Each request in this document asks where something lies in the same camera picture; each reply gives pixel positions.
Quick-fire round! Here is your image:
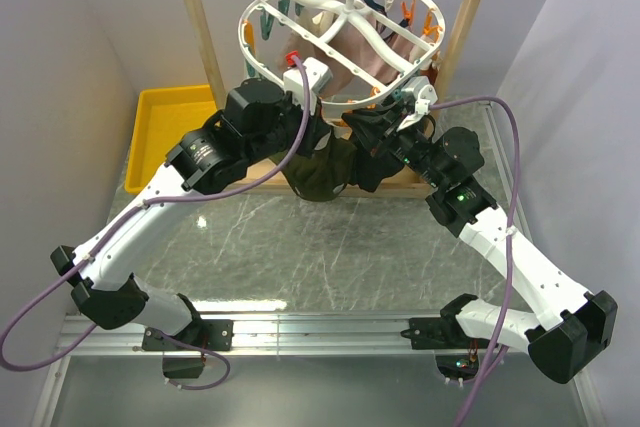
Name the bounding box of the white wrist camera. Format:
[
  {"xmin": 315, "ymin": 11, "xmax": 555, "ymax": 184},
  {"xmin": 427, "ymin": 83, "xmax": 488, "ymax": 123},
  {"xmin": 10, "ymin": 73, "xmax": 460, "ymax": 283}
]
[
  {"xmin": 397, "ymin": 76, "xmax": 438, "ymax": 132},
  {"xmin": 283, "ymin": 51, "xmax": 332, "ymax": 115}
]

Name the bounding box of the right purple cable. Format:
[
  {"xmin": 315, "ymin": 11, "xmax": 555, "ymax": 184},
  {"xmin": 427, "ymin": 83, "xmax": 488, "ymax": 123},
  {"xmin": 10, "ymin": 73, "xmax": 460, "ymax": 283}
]
[{"xmin": 429, "ymin": 95, "xmax": 524, "ymax": 426}]

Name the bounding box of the yellow plastic bin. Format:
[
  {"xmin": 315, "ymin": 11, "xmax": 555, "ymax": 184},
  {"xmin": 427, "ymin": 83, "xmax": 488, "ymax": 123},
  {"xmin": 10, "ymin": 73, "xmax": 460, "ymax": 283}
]
[{"xmin": 124, "ymin": 84, "xmax": 216, "ymax": 195}]

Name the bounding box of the beige hanging underwear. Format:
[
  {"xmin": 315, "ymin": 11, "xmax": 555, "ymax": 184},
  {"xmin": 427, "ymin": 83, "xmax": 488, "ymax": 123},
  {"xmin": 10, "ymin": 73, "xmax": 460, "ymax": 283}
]
[{"xmin": 298, "ymin": 10, "xmax": 334, "ymax": 37}]

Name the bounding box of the aluminium mounting rail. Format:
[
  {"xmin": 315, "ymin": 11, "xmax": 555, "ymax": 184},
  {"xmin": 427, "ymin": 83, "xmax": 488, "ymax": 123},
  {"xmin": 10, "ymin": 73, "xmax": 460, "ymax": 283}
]
[{"xmin": 54, "ymin": 310, "xmax": 501, "ymax": 358}]

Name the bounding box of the olive green underwear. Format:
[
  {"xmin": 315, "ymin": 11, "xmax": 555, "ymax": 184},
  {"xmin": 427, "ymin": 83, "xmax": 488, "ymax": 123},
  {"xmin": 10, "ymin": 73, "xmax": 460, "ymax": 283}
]
[{"xmin": 282, "ymin": 133, "xmax": 356, "ymax": 202}]

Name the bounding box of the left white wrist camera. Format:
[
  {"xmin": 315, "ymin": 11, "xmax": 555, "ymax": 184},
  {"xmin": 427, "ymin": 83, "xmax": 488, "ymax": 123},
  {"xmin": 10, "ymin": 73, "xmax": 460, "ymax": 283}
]
[{"xmin": 283, "ymin": 51, "xmax": 332, "ymax": 115}]

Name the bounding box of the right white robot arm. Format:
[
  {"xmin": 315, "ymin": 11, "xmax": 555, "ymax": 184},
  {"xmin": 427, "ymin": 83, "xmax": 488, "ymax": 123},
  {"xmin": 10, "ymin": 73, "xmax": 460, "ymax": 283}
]
[{"xmin": 342, "ymin": 109, "xmax": 618, "ymax": 384}]

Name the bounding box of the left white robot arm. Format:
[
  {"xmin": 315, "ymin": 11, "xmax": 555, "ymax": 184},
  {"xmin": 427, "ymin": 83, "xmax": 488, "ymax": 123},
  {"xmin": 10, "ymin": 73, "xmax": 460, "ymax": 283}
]
[{"xmin": 51, "ymin": 79, "xmax": 330, "ymax": 349}]

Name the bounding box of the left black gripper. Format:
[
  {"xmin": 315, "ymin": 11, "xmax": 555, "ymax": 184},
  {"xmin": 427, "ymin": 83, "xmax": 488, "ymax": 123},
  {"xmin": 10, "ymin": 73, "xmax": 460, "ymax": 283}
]
[{"xmin": 247, "ymin": 89, "xmax": 332, "ymax": 166}]

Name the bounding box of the pink hanging underwear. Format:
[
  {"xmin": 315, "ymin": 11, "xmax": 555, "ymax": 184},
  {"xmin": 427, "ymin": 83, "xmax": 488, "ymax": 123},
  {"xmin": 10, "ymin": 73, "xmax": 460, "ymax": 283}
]
[{"xmin": 277, "ymin": 23, "xmax": 398, "ymax": 96}]

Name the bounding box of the white round clip hanger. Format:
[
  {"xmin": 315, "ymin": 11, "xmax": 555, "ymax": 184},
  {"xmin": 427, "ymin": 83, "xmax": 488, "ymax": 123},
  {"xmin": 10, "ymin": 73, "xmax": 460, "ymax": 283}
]
[{"xmin": 238, "ymin": 0, "xmax": 446, "ymax": 125}]

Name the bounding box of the black striped hanging underwear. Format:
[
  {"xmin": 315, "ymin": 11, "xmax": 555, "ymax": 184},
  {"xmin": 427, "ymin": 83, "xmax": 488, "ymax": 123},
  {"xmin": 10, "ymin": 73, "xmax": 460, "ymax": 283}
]
[{"xmin": 349, "ymin": 147, "xmax": 404, "ymax": 193}]

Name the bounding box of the rust orange hanging underwear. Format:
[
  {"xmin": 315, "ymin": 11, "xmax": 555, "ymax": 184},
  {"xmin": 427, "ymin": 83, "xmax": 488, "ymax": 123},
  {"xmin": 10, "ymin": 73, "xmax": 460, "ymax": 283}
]
[{"xmin": 420, "ymin": 58, "xmax": 441, "ymax": 87}]

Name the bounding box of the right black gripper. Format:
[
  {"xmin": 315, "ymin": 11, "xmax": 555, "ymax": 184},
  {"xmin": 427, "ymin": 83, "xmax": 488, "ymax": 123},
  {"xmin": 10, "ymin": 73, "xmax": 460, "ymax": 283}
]
[{"xmin": 342, "ymin": 99, "xmax": 447, "ymax": 189}]

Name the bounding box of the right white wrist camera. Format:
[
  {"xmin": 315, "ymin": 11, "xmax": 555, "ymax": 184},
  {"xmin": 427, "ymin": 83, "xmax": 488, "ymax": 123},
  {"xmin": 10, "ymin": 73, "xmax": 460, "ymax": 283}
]
[{"xmin": 397, "ymin": 76, "xmax": 438, "ymax": 132}]

